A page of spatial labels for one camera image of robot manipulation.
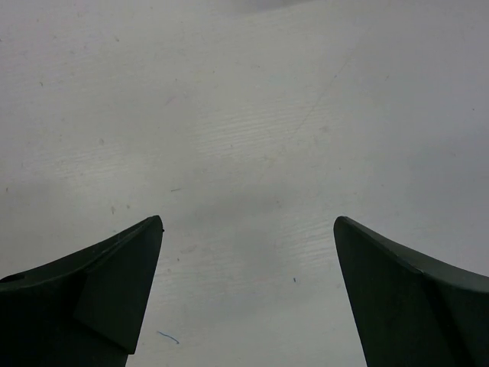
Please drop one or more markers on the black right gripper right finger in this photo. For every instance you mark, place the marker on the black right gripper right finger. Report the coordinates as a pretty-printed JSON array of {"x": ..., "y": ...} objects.
[{"x": 411, "y": 309}]

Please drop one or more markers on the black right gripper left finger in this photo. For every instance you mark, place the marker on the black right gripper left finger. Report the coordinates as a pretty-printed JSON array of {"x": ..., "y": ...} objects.
[{"x": 84, "y": 309}]

